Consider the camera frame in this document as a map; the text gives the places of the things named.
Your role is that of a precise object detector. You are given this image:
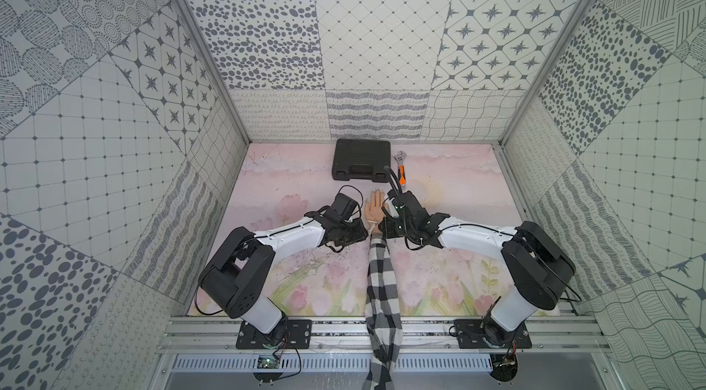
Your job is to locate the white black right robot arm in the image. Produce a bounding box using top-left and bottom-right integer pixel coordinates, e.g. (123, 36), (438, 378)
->
(382, 166), (577, 347)

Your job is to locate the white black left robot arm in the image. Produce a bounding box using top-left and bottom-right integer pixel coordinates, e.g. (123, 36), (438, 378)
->
(198, 192), (368, 345)

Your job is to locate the black white checkered sleeve forearm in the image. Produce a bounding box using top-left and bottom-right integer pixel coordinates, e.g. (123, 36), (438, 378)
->
(363, 232), (403, 389)

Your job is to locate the mannequin hand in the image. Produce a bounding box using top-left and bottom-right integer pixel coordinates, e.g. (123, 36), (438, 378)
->
(364, 190), (385, 235)

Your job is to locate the black plastic tool case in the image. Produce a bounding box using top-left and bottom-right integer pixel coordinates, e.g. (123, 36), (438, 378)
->
(331, 138), (392, 183)

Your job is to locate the left green circuit board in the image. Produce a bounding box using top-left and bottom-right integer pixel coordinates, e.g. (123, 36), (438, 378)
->
(253, 355), (283, 384)

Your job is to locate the orange handled adjustable wrench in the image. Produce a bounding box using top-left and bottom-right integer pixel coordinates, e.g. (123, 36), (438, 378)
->
(393, 150), (406, 192)

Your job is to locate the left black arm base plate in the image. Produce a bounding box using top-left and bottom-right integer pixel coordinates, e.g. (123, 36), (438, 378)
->
(236, 318), (313, 350)

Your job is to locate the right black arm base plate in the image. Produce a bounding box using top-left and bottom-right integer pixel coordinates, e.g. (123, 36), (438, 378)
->
(449, 318), (532, 350)

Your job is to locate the aluminium mounting rail frame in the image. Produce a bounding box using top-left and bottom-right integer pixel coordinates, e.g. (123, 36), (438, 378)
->
(157, 316), (610, 354)

